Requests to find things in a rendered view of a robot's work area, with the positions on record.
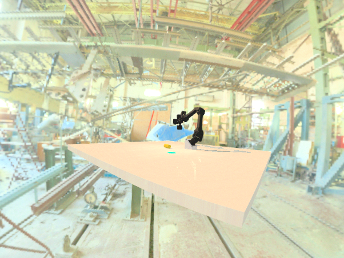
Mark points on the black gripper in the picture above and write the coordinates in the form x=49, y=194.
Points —
x=179, y=127

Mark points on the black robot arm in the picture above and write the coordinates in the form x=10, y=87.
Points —
x=198, y=132

